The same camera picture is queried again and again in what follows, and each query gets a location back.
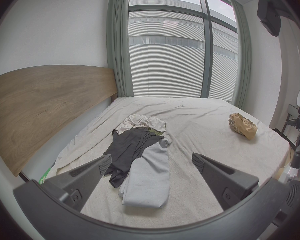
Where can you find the window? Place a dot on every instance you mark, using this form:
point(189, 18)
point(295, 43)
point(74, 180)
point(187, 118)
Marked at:
point(165, 59)

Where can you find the round woven basket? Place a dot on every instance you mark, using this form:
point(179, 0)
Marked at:
point(236, 126)

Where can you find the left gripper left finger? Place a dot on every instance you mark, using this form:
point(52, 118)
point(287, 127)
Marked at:
point(75, 184)

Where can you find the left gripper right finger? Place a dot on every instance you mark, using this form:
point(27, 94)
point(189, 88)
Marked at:
point(225, 184)

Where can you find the black garment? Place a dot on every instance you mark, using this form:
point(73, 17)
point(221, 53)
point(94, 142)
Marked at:
point(127, 149)

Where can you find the bed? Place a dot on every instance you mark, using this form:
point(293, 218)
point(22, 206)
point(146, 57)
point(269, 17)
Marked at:
point(202, 124)

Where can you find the mustard yellow shorts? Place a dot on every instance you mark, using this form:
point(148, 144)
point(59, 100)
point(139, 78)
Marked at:
point(248, 131)

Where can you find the pale grey garment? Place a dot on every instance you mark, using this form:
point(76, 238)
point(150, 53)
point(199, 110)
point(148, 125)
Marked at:
point(150, 179)

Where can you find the green garment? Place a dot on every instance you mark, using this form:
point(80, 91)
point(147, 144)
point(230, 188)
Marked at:
point(157, 133)

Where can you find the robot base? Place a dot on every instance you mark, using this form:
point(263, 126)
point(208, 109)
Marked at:
point(293, 196)

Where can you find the white garment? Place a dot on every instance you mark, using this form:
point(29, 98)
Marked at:
point(150, 122)

